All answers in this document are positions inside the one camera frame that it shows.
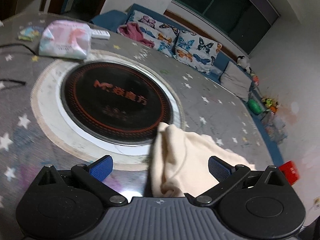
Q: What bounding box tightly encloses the blue sofa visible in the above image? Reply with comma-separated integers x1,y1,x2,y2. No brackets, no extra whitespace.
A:
89,3,284,167

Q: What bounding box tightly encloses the red box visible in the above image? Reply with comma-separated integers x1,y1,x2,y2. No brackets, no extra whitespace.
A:
278,161,300,185

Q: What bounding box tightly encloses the pink white tissue pack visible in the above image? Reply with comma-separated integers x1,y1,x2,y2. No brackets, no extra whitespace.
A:
39,20,92,60

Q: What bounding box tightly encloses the green ball toy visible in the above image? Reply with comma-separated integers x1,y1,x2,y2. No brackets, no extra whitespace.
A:
247,99,263,115

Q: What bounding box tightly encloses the butterfly pillow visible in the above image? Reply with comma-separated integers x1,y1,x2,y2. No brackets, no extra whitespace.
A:
127,10,180,57
174,30,222,75

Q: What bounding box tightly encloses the black round induction cooktop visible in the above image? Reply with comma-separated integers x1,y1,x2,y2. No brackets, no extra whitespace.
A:
60,61,173,145

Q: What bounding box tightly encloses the grey cushion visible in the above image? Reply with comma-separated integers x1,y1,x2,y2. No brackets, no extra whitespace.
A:
220,61,252,102

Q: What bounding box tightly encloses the cream sweatshirt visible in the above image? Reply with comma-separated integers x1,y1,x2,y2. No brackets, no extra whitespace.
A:
150,122,256,197

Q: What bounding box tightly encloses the white power strip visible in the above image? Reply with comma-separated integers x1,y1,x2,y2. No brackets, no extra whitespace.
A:
91,29,111,40

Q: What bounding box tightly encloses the clear plastic storage box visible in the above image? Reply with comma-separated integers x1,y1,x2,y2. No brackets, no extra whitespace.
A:
261,112,288,144

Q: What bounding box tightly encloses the dark window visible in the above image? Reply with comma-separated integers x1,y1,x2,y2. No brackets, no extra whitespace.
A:
174,0,279,54

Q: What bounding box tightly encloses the left butterfly pillow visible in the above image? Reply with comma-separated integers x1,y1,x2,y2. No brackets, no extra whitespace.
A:
127,10,180,57

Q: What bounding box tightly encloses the pink garment on sofa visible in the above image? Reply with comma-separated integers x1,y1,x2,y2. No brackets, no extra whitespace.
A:
117,22,155,48

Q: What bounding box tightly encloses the black white plush toy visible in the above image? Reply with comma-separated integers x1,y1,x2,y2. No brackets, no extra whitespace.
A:
236,55,252,74

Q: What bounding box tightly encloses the yellow orange toy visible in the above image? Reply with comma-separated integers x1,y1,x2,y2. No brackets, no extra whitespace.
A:
261,98,280,113

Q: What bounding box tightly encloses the right butterfly pillow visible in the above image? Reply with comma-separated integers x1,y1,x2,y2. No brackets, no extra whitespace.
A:
174,30,222,75

